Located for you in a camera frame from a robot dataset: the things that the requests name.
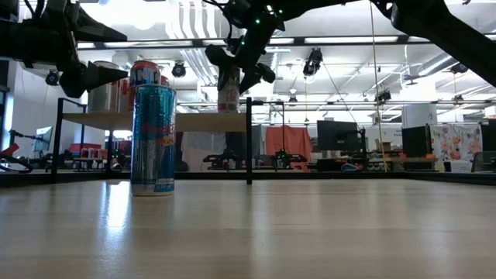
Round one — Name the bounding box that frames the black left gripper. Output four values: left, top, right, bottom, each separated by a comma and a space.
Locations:
0, 0, 129, 99

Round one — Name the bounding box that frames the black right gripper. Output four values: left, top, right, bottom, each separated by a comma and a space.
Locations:
204, 26, 278, 95

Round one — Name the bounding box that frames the tall white Celsius can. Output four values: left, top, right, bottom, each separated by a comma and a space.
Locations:
217, 65, 241, 114

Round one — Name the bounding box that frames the blue silver Red Bull can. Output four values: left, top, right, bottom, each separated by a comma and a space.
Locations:
130, 84, 177, 198

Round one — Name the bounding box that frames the orange draped cloth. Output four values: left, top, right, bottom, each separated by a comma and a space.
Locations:
265, 125, 313, 172

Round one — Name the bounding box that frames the white draped cloth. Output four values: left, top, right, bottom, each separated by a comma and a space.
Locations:
181, 131, 229, 172

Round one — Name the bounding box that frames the red crate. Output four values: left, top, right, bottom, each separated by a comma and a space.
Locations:
69, 143, 103, 155

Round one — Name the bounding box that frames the black distant robot rig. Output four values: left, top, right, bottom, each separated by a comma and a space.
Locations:
270, 149, 309, 171
203, 153, 241, 171

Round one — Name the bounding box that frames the grey computer monitor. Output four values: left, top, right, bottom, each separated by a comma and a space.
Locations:
33, 126, 54, 154

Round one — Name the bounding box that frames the black articulated stand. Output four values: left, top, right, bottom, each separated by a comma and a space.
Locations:
8, 129, 44, 166

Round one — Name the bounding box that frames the black monitor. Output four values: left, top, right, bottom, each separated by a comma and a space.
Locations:
480, 119, 496, 153
316, 119, 367, 154
401, 124, 432, 159

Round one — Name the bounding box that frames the red angled bar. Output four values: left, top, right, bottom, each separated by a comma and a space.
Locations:
0, 142, 20, 158

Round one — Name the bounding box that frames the white cylindrical column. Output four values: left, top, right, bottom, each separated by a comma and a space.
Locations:
401, 103, 438, 129

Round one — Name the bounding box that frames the floral patterned cloth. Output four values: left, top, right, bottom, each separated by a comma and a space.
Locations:
430, 123, 484, 174

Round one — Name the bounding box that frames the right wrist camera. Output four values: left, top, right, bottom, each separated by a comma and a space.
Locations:
223, 0, 257, 29

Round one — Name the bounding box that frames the wooden shelf black metal frame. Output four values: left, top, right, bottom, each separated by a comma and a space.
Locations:
50, 96, 253, 186

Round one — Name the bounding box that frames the black hanging camera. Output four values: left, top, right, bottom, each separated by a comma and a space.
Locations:
301, 46, 325, 78

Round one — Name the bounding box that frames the black horizontal frame beam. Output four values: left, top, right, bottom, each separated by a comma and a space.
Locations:
75, 35, 496, 50

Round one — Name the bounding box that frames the thick black cable loop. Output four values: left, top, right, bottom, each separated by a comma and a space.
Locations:
0, 153, 35, 174

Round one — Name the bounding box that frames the black aluminium frame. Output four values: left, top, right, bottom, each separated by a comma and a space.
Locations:
0, 170, 496, 190

